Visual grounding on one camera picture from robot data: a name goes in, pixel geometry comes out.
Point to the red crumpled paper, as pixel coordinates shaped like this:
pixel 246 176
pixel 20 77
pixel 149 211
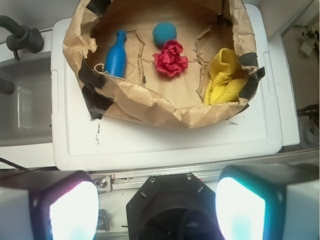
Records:
pixel 169 61

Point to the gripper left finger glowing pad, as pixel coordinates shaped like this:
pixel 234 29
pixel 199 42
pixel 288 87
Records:
pixel 48 205

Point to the white plastic bin lid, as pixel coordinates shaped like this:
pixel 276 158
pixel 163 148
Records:
pixel 80 143

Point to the yellow cloth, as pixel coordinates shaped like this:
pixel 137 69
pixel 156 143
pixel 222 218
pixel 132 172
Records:
pixel 227 78

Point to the grey sink basin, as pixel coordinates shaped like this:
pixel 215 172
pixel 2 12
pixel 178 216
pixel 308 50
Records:
pixel 25 115

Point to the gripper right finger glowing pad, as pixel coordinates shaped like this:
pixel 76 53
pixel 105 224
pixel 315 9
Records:
pixel 269 202

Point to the aluminium rail frame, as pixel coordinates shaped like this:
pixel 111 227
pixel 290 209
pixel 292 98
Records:
pixel 206 172

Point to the teal crocheted ball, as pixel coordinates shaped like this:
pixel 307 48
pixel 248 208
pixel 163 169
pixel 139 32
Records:
pixel 163 32

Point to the brown crumpled paper bag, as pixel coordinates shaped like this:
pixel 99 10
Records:
pixel 143 94

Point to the blue plastic bottle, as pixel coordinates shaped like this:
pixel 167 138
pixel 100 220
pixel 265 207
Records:
pixel 115 62

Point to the black octagonal mount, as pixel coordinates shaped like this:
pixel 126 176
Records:
pixel 173 207

